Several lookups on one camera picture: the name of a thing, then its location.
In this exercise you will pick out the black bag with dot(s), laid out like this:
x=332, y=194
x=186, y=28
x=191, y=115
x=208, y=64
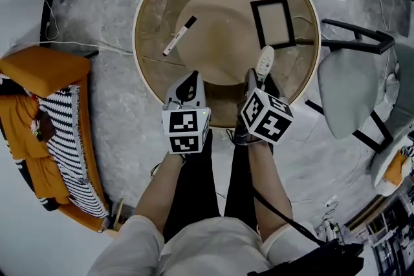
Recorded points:
x=326, y=260

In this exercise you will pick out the white marker pen black cap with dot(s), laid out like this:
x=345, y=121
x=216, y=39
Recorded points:
x=179, y=36

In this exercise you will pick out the white remote control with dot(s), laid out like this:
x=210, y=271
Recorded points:
x=266, y=60

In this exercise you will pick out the grey chair black frame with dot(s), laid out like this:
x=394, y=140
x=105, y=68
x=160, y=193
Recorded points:
x=347, y=90

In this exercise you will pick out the person's left leg black trousers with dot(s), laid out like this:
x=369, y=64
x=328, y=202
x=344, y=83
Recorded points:
x=197, y=190

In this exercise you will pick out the cluttered shelf unit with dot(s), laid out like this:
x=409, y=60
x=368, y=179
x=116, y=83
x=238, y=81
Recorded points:
x=385, y=232

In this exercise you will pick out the white plug adapter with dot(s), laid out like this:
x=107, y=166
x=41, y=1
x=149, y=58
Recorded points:
x=331, y=201

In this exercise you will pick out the person's white shirt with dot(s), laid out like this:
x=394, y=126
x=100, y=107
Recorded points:
x=210, y=249

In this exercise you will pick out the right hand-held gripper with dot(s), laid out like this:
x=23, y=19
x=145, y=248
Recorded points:
x=265, y=116

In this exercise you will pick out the person's left forearm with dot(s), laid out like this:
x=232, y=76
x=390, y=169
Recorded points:
x=160, y=190

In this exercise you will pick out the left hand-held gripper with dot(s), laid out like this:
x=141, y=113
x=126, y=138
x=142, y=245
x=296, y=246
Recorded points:
x=184, y=126

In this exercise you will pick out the orange sofa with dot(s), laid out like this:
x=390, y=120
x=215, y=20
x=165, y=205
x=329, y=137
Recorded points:
x=22, y=126

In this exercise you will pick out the grey armchair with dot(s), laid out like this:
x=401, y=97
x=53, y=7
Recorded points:
x=404, y=100

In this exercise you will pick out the person's right leg black trousers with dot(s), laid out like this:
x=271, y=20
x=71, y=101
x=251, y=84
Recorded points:
x=241, y=184

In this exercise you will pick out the orange white cushion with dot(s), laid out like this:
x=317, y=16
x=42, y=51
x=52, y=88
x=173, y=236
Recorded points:
x=395, y=169

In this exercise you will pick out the small brown pouch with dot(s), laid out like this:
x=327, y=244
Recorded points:
x=45, y=127

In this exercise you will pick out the black picture frame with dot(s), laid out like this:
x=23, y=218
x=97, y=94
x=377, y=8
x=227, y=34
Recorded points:
x=257, y=22

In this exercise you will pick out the black white striped blanket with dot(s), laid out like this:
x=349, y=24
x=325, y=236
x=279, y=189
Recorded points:
x=69, y=152

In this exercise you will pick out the person's right forearm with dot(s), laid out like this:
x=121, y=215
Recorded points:
x=270, y=190

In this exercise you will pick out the wooden sofa leg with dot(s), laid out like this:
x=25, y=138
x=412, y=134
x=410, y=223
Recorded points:
x=118, y=213

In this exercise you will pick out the person's leg black trousers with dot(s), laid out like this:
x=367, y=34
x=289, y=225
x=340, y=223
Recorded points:
x=197, y=190
x=241, y=184

